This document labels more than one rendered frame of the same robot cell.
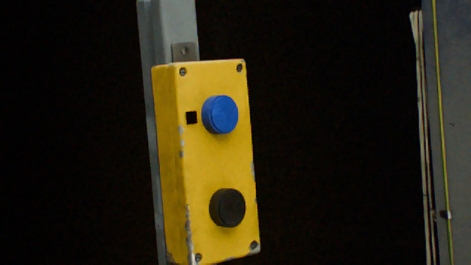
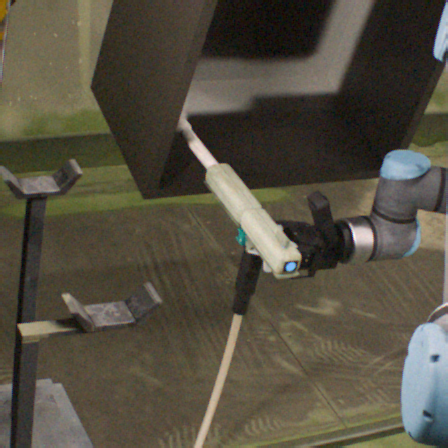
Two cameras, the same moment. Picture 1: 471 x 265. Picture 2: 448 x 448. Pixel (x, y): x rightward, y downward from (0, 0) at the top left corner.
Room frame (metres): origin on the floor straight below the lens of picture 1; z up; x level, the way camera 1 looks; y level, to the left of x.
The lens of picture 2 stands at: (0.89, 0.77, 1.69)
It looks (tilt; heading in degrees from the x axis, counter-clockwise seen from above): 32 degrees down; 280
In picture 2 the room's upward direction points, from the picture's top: 12 degrees clockwise
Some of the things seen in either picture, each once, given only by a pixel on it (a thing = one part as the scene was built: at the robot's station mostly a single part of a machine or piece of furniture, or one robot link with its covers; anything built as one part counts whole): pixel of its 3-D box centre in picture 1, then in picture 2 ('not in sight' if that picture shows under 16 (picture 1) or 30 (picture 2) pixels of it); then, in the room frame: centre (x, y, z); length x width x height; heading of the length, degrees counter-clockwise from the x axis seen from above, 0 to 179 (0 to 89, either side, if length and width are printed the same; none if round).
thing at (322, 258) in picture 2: not in sight; (312, 247); (1.04, -1.13, 0.49); 0.12 x 0.08 x 0.09; 42
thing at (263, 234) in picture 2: not in sight; (223, 224); (1.22, -1.13, 0.47); 0.49 x 0.05 x 0.23; 131
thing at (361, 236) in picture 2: not in sight; (348, 239); (0.98, -1.19, 0.49); 0.10 x 0.05 x 0.09; 132
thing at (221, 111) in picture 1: (219, 114); not in sight; (1.22, 0.01, 1.48); 0.05 x 0.02 x 0.05; 131
